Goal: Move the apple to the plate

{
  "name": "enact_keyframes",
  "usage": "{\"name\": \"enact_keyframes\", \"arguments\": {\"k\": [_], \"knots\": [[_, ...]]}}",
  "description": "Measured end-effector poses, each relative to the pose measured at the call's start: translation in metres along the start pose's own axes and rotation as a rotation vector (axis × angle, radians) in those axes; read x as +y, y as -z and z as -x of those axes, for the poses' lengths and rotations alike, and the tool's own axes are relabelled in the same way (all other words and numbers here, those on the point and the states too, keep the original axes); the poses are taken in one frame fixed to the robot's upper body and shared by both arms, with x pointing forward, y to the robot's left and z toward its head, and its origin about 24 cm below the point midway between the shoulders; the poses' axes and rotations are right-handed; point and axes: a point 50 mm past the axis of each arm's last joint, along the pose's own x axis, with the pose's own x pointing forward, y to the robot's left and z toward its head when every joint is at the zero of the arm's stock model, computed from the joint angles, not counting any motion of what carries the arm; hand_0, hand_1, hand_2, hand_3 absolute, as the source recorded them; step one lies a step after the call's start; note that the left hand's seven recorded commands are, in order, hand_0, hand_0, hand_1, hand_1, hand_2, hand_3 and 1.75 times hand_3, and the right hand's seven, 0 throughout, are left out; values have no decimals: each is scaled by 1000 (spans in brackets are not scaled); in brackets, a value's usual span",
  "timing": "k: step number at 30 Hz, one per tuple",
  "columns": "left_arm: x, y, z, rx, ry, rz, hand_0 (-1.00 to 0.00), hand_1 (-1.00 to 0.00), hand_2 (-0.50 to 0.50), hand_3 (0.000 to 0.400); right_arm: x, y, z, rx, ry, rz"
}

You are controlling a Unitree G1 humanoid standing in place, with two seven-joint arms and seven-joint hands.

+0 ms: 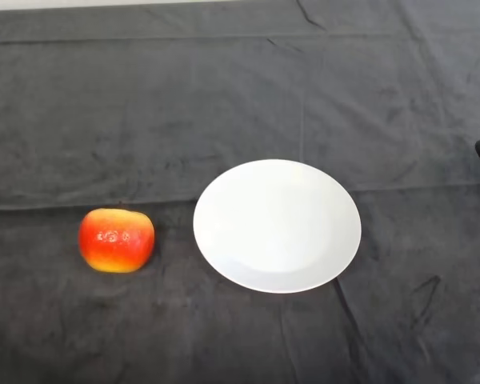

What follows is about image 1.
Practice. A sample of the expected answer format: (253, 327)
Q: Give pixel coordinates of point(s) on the red yellow apple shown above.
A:
(116, 244)

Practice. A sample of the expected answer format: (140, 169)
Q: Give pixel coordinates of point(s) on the white round plate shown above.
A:
(280, 228)

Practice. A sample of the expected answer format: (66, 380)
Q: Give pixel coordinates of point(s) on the black cloth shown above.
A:
(240, 100)

